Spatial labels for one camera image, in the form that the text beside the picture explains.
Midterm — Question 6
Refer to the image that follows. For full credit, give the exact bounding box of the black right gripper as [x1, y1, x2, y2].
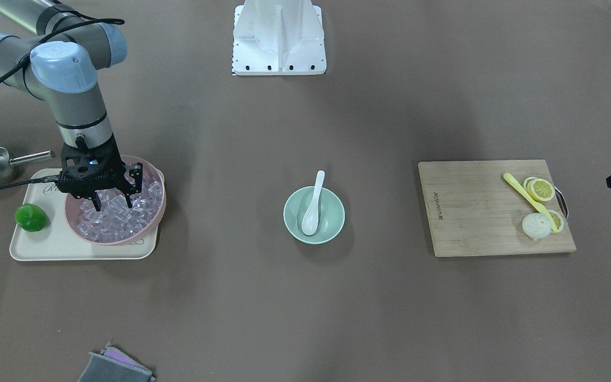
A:
[59, 136, 133, 211]

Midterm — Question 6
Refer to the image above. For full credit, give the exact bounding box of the white ceramic spoon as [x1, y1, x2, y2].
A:
[301, 170, 326, 236]

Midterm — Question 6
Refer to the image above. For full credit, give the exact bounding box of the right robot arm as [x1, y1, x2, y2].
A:
[0, 1, 143, 211]

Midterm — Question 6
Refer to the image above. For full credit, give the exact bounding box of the pink bowl of ice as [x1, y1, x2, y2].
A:
[65, 155, 167, 246]

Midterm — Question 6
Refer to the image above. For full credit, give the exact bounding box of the light green ceramic bowl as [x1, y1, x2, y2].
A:
[282, 186, 346, 245]

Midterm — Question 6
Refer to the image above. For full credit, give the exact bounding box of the green lime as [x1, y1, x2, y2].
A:
[14, 203, 48, 232]

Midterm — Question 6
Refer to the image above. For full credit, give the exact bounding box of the grey folded cloth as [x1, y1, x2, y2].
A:
[78, 345, 156, 381]

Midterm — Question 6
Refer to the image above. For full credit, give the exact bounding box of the bamboo cutting board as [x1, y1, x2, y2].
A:
[417, 159, 577, 258]

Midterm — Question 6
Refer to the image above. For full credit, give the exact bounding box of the lemon slice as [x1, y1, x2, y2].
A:
[525, 177, 556, 203]
[547, 210, 565, 233]

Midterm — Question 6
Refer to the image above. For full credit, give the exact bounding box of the yellow plastic knife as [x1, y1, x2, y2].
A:
[502, 172, 560, 233]

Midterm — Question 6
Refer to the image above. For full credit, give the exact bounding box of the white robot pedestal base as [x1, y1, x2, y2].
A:
[231, 1, 327, 76]

